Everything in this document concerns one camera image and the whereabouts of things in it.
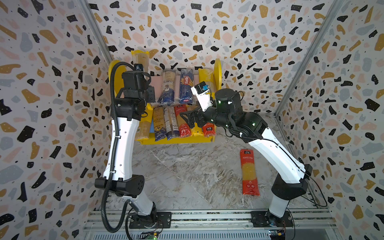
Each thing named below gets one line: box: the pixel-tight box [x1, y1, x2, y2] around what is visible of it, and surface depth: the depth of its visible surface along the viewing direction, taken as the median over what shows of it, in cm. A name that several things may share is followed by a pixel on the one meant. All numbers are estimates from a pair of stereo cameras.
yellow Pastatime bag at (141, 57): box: [131, 50, 150, 72], surface depth 69 cm
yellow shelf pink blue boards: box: [109, 59, 222, 145], surface depth 83 cm
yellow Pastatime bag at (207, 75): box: [198, 68, 215, 97], surface depth 83 cm
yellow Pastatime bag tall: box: [191, 123, 204, 137], surface depth 91 cm
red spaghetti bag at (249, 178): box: [240, 149, 260, 196], surface depth 88 cm
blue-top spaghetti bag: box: [157, 70, 176, 106], surface depth 74 cm
